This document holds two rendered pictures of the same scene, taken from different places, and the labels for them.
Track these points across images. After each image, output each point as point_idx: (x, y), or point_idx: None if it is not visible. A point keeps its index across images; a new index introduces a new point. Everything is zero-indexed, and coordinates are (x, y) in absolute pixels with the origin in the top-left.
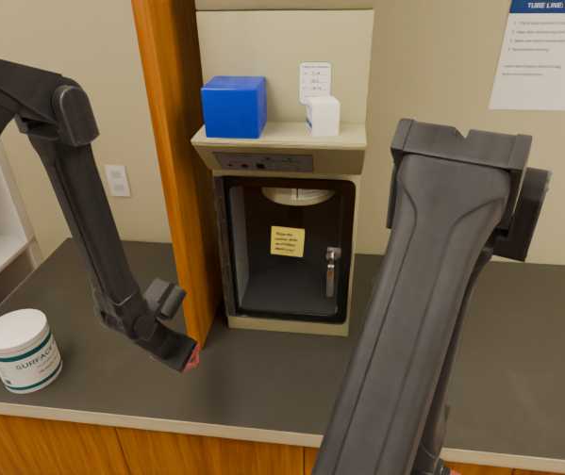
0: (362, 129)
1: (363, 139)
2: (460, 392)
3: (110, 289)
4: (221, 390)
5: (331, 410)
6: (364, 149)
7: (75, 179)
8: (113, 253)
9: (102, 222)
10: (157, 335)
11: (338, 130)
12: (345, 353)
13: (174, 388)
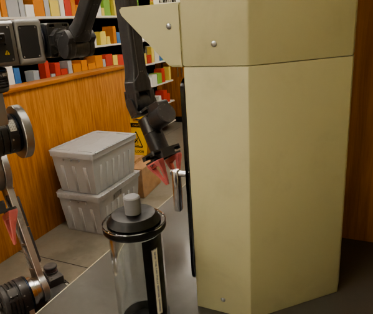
0: (159, 4)
1: (132, 6)
2: None
3: (124, 71)
4: (170, 225)
5: (111, 273)
6: (121, 14)
7: (116, 2)
8: (126, 52)
9: (122, 30)
10: (141, 124)
11: (153, 0)
12: (171, 297)
13: (184, 209)
